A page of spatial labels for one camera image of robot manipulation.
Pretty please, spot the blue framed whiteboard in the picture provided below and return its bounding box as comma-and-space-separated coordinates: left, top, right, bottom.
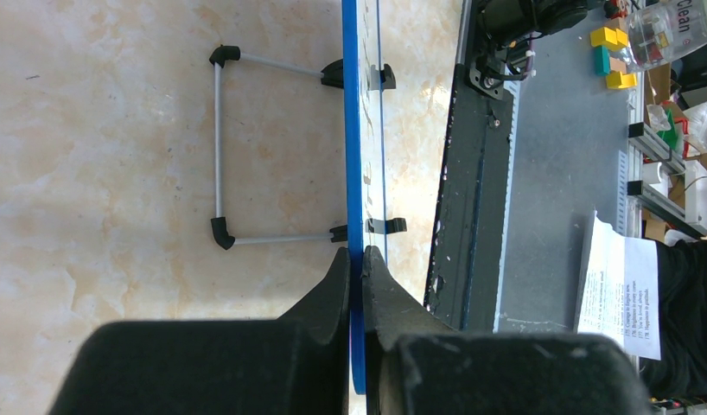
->
207, 0, 409, 396

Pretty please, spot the background equipment shelf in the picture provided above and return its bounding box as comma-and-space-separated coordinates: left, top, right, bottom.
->
626, 101, 707, 238

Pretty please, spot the yellow toy block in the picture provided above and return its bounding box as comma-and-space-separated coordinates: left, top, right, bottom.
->
589, 27, 630, 52
605, 71, 638, 90

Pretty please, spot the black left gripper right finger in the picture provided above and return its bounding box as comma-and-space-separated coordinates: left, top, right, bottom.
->
361, 246, 652, 414

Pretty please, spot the person in black shirt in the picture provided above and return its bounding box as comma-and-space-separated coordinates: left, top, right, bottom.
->
640, 239, 707, 401

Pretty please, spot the white paper stack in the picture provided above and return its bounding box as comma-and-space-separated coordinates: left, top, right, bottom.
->
574, 212, 661, 361

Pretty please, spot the teal toy block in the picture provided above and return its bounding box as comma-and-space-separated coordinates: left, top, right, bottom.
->
593, 46, 611, 76

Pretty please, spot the clear plastic Clean bottle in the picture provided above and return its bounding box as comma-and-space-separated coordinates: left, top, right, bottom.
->
626, 0, 707, 73

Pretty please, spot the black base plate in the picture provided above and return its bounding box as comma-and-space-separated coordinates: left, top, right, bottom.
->
423, 0, 538, 334

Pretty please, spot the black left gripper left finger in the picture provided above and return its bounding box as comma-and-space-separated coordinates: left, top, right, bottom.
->
51, 248, 351, 414

